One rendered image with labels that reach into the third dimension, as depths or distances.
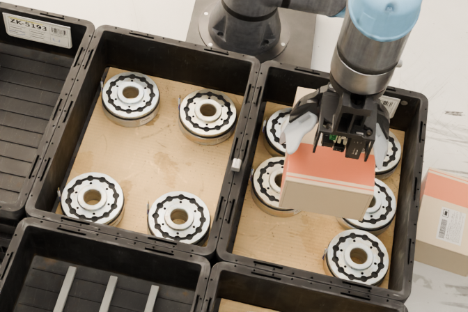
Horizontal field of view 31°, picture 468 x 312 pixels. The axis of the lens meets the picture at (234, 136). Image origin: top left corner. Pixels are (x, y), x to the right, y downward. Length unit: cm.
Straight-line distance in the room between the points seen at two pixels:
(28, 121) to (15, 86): 8
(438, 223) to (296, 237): 28
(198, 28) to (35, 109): 41
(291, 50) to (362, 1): 86
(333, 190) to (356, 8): 32
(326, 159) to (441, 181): 49
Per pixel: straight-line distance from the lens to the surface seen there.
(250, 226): 142
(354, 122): 105
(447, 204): 158
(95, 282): 137
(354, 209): 118
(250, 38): 169
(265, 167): 144
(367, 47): 93
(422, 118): 148
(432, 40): 191
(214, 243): 128
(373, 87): 99
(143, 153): 148
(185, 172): 146
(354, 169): 116
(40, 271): 138
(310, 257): 141
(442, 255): 156
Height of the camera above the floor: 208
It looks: 56 degrees down
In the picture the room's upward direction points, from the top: 9 degrees clockwise
